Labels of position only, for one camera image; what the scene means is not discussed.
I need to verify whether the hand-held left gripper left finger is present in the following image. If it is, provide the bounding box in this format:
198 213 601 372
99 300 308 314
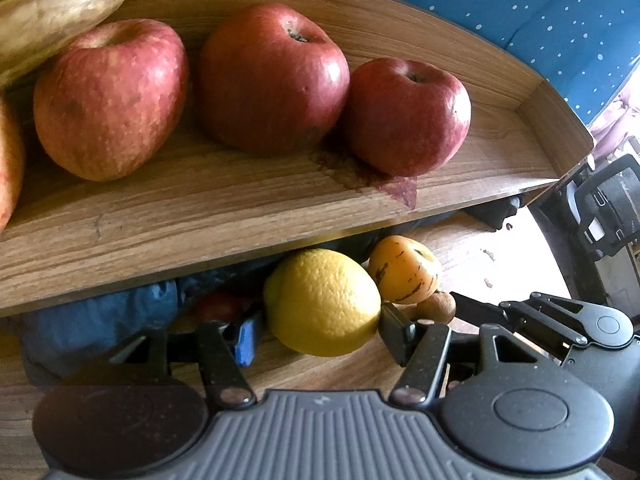
107 310 266 407

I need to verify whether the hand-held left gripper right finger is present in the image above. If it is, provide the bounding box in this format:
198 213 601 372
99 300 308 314
378 302 556 407

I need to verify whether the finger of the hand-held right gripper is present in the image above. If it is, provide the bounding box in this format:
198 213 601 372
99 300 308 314
451 291 637 352

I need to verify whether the yellow lemon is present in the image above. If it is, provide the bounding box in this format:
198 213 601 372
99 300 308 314
263 248 382 358

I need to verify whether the red cherry tomato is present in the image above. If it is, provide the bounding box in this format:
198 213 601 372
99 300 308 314
194 290 251 323

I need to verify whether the brown walnut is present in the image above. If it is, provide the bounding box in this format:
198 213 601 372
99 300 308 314
415 291 457 323

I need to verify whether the striped yellow pepino melon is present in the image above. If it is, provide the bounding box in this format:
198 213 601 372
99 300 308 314
368 235 442 304

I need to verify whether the black chair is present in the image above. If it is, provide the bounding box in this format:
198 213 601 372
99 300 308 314
530 154 640 306

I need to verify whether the wooden shelf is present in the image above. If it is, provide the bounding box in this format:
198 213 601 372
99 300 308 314
0 0 596 318

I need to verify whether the dark blue cloth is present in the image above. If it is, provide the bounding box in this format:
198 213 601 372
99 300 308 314
20 195 523 378

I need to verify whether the pink cloth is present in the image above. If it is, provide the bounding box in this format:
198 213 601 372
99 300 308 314
592 85 640 161

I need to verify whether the small dark red apple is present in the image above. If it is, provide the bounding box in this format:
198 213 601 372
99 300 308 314
340 57 472 177

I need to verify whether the large dark red apple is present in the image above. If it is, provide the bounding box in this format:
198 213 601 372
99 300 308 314
195 2 351 157

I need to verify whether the orange-red apple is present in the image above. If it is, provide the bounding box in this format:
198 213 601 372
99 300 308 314
33 19 190 182

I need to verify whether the pink-red striped apple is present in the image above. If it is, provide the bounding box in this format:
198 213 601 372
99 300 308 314
0 92 26 233

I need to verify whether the blue white-dotted cloth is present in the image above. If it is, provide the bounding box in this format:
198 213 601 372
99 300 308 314
357 0 640 126

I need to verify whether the ripe yellow banana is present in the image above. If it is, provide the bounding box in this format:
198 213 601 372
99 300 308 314
0 0 132 88

